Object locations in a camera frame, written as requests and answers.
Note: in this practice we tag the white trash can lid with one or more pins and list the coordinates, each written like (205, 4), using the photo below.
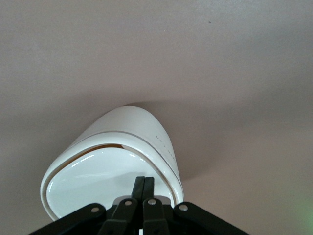
(97, 171)

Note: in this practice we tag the white plastic trash can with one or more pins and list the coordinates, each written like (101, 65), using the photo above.
(137, 127)

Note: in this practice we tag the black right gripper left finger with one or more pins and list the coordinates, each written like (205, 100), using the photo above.
(122, 215)

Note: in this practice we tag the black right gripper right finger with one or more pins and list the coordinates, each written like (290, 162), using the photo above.
(156, 218)

